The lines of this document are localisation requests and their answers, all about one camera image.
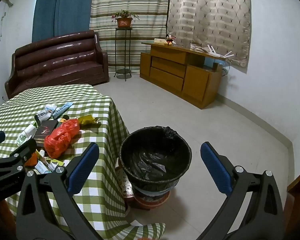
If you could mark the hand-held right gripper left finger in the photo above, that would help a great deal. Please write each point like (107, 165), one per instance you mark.
(83, 166)

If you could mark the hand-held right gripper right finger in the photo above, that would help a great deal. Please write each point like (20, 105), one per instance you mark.
(215, 166)

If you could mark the orange peel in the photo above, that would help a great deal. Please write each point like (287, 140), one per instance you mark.
(31, 160)

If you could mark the white green tube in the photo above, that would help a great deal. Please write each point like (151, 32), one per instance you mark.
(26, 135)

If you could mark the black cigarette box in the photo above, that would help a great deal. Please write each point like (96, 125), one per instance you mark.
(43, 130)

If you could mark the yellow white wrapper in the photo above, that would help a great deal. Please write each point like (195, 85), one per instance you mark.
(51, 160)

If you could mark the red plastic bag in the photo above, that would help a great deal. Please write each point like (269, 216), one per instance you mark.
(61, 137)

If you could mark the white blue packet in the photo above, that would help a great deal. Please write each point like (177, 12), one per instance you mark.
(50, 108)

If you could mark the small green yellow pack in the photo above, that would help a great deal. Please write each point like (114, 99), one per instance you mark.
(64, 118)

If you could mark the blue slim toothpaste box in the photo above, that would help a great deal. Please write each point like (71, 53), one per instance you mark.
(62, 110)

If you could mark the black-lined trash bin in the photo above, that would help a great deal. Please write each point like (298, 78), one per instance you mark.
(155, 160)

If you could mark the person's left forearm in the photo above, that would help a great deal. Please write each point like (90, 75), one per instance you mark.
(0, 217)

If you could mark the floral patterned container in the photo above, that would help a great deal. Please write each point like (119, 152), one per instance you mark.
(125, 182)

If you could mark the green checkered tablecloth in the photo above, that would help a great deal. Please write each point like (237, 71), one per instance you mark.
(65, 97)

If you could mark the red round flowerpot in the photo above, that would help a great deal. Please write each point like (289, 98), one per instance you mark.
(151, 201)

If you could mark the white paper scrap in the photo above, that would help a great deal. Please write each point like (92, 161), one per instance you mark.
(135, 223)

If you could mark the brown leather sofa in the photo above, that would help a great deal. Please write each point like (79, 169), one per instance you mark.
(57, 60)

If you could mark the small dark adapter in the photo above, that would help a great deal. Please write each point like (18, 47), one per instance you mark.
(215, 66)

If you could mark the black metal plant stand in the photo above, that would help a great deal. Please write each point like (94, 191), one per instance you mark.
(126, 72)

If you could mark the wooden cabinet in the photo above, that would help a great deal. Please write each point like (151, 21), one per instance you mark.
(170, 72)

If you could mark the white router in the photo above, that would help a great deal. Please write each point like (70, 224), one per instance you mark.
(216, 53)

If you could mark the clear plastic bag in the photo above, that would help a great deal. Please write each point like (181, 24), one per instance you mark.
(197, 48)

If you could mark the mouse plush toy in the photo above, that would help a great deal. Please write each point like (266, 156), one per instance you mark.
(169, 40)

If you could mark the beige flat box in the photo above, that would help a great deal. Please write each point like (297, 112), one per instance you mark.
(160, 41)

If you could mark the blue curtain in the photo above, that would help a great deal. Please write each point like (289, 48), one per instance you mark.
(60, 7)

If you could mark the potted plant orange pot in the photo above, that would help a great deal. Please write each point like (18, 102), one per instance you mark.
(124, 22)

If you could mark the beige patterned curtain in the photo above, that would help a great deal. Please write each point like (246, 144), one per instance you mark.
(210, 12)

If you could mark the striped curtain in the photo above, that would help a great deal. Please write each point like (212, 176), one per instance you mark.
(135, 2)

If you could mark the wall bracket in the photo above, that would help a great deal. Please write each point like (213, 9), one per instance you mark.
(8, 1)

